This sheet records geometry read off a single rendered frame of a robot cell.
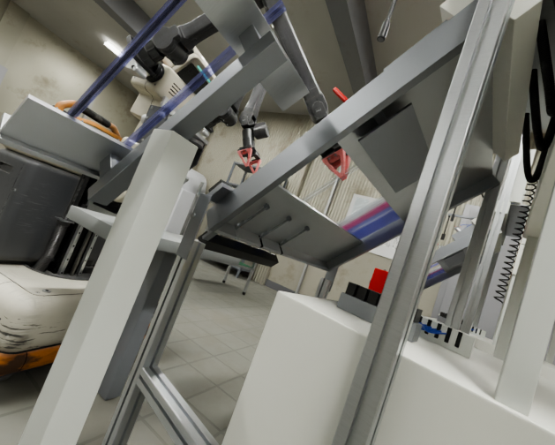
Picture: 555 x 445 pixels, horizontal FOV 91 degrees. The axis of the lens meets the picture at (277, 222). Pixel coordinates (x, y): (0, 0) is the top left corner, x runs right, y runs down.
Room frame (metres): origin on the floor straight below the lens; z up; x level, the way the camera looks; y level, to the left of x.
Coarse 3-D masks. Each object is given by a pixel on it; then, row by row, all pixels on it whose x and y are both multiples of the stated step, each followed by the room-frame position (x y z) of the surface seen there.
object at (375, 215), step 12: (372, 204) 0.91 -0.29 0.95; (384, 204) 0.93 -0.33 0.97; (348, 216) 0.96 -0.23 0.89; (360, 216) 0.97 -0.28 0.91; (372, 216) 0.99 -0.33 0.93; (384, 216) 1.01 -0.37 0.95; (396, 216) 1.04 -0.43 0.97; (348, 228) 1.02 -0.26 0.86; (360, 228) 1.05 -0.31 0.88; (372, 228) 1.08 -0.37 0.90
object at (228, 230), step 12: (228, 228) 0.77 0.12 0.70; (240, 228) 0.82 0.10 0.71; (240, 240) 0.81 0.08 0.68; (252, 240) 0.84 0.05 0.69; (264, 240) 0.90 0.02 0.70; (276, 252) 0.93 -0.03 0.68; (288, 252) 0.99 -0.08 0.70; (300, 252) 1.08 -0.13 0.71; (312, 264) 1.12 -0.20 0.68; (324, 264) 1.21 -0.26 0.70
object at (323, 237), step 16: (272, 192) 0.71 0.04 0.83; (288, 192) 0.73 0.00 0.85; (256, 208) 0.75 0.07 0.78; (272, 208) 0.77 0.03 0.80; (288, 208) 0.79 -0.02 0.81; (304, 208) 0.81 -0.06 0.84; (256, 224) 0.83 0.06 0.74; (272, 224) 0.85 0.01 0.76; (288, 224) 0.87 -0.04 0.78; (304, 224) 0.90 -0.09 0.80; (320, 224) 0.93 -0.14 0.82; (336, 224) 0.96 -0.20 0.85; (272, 240) 0.94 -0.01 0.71; (304, 240) 1.00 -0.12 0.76; (320, 240) 1.03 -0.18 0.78; (336, 240) 1.07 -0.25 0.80; (352, 240) 1.11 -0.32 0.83; (320, 256) 1.17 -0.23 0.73
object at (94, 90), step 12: (168, 0) 0.38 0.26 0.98; (180, 0) 0.37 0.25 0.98; (156, 12) 0.39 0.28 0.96; (168, 12) 0.38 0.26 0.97; (156, 24) 0.39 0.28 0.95; (144, 36) 0.40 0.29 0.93; (132, 48) 0.41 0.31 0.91; (120, 60) 0.42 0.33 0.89; (108, 72) 0.44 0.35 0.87; (96, 84) 0.45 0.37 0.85; (108, 84) 0.45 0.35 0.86; (84, 96) 0.46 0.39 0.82; (96, 96) 0.47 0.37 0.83; (72, 108) 0.48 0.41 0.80; (84, 108) 0.48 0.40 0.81
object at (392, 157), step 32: (448, 64) 0.49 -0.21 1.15; (416, 96) 0.54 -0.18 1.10; (384, 128) 0.55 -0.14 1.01; (416, 128) 0.57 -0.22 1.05; (480, 128) 0.68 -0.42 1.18; (352, 160) 0.67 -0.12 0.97; (384, 160) 0.64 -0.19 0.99; (416, 160) 0.67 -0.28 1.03; (480, 160) 0.82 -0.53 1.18; (384, 192) 0.85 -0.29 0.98
